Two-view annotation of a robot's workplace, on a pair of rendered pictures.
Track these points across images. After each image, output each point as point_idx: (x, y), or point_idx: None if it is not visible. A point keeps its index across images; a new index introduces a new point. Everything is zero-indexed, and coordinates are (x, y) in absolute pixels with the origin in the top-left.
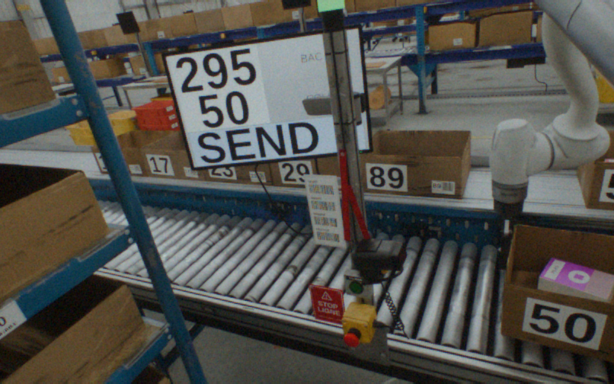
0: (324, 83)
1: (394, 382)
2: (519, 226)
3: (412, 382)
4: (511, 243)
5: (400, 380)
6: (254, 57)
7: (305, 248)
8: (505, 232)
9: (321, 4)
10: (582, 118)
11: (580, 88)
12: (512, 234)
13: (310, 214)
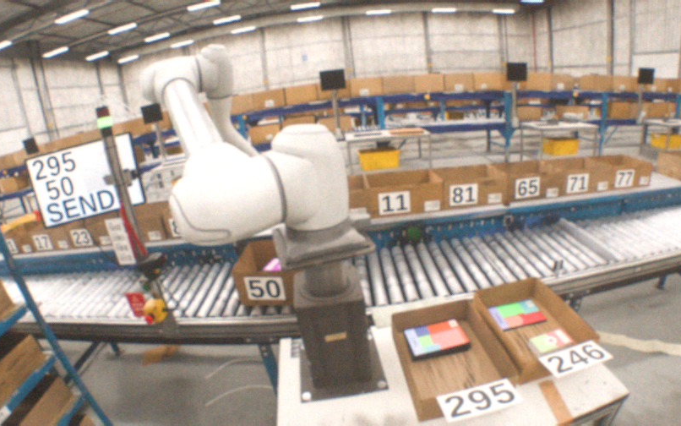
0: None
1: (222, 368)
2: (252, 242)
3: (234, 366)
4: (243, 251)
5: (226, 367)
6: (74, 155)
7: (136, 282)
8: (234, 243)
9: (99, 124)
10: None
11: (246, 154)
12: None
13: (113, 245)
